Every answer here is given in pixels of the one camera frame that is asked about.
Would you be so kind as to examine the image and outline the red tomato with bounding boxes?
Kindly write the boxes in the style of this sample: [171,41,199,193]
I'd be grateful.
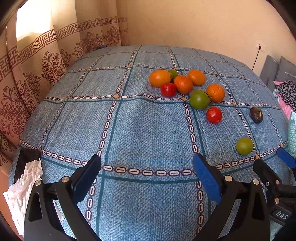
[206,106,223,124]
[160,82,178,98]

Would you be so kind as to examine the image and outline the blue patterned bed cover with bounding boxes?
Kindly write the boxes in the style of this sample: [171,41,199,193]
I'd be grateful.
[18,46,295,240]

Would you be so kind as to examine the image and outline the dark brown avocado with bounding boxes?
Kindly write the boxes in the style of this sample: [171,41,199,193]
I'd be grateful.
[249,106,263,123]

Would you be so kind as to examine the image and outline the black power cable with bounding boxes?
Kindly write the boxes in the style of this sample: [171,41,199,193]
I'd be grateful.
[251,46,261,71]

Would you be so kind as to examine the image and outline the small green tomato back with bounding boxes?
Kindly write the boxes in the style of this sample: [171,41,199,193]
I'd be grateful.
[168,69,179,79]

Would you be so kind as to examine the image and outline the leopard print cloth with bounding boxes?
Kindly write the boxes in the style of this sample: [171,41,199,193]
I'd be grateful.
[276,80,296,111]

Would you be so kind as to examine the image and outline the grey cushion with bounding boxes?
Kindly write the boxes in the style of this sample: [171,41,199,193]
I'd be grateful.
[259,55,295,92]

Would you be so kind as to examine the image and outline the beige patterned curtain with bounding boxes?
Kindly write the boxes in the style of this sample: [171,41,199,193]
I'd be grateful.
[0,0,130,172]

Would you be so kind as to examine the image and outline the large green tomato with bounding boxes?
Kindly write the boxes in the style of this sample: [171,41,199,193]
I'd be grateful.
[189,90,209,110]

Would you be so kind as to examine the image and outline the white crumpled paper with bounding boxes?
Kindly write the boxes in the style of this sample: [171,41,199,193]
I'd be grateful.
[2,159,65,236]

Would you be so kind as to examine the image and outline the light blue plastic basket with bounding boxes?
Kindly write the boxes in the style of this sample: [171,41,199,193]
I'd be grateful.
[287,111,296,158]

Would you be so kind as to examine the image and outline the orange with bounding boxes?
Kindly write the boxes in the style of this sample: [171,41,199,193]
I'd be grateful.
[187,69,206,86]
[149,70,171,88]
[206,84,225,103]
[174,75,193,94]

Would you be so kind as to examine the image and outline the pink bedding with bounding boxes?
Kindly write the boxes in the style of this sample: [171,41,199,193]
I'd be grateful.
[273,88,292,120]

